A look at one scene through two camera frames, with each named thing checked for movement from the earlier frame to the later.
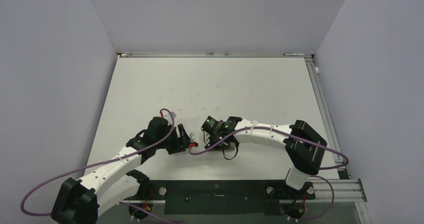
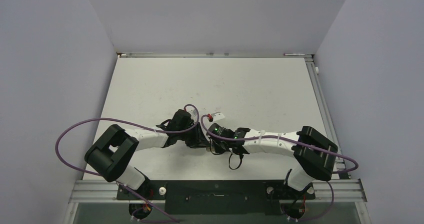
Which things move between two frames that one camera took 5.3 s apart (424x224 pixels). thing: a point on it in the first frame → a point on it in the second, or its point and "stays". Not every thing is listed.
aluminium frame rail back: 162,54 stays
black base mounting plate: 225,197 stays
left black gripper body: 173,141 → 192,137
